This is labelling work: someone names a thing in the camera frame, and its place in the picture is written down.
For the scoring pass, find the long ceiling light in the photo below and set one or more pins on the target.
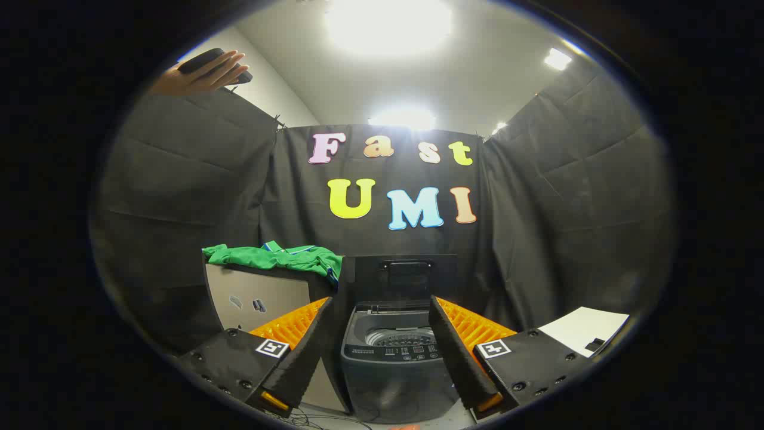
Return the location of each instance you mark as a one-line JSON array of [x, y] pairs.
[[401, 118]]

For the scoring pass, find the green polo shirt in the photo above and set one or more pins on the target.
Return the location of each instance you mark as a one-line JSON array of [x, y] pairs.
[[268, 258]]

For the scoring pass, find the large ceiling light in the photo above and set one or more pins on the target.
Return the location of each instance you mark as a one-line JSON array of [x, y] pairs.
[[388, 24]]

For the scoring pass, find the small ceiling light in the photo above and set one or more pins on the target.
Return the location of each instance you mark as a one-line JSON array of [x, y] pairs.
[[557, 58], [499, 127]]

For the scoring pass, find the black backdrop cloth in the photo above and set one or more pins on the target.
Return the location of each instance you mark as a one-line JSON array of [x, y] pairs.
[[537, 209]]

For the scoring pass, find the white board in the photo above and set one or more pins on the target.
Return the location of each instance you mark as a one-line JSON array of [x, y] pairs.
[[582, 325]]

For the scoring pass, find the grey washing machine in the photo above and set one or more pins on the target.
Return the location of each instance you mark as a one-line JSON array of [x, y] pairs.
[[394, 382]]

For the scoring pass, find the black phone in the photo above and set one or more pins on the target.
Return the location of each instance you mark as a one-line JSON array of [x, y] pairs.
[[203, 60]]

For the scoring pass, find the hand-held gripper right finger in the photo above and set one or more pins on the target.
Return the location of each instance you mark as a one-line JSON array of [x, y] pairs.
[[456, 352]]

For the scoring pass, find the small black clip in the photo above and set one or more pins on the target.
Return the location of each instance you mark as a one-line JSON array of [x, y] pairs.
[[595, 344]]

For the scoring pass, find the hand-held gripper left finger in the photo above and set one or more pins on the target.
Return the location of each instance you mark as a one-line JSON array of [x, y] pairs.
[[310, 352]]

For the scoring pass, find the grey cabinet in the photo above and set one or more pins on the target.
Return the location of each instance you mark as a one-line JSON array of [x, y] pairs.
[[268, 298]]

